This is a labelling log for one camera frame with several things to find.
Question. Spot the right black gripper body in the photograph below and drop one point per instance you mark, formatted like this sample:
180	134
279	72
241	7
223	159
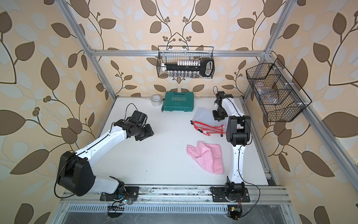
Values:
220	114

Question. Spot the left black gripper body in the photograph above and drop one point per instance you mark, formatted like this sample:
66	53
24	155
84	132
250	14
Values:
143	132

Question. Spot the clear mesh document bag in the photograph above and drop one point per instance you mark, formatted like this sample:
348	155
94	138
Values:
204	122

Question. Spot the pink microfiber cloth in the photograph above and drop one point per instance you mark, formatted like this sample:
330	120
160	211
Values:
208	157

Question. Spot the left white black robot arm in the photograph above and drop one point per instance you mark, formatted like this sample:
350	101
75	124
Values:
75	172

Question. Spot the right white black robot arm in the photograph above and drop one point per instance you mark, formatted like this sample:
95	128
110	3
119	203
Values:
238	132

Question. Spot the clear plastic bag in basket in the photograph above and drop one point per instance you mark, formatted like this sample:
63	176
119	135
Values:
267	95

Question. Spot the clear tape roll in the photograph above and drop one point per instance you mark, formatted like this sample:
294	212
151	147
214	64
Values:
156	100

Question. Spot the green plastic tool case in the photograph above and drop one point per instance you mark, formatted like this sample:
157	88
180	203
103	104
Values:
177	101

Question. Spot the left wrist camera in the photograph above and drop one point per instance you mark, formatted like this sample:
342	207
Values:
138	118

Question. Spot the black socket holder rail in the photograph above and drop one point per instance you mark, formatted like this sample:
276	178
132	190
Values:
201	68

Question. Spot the black wire basket right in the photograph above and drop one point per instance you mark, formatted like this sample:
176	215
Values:
293	99

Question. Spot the black wire basket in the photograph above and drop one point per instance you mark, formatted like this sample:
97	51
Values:
173	54
293	99

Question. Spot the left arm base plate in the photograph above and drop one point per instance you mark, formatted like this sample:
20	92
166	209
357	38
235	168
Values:
130	193

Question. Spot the black wire basket centre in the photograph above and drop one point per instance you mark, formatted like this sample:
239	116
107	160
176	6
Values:
173	54

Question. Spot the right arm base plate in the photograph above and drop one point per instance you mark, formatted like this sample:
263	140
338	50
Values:
220	195

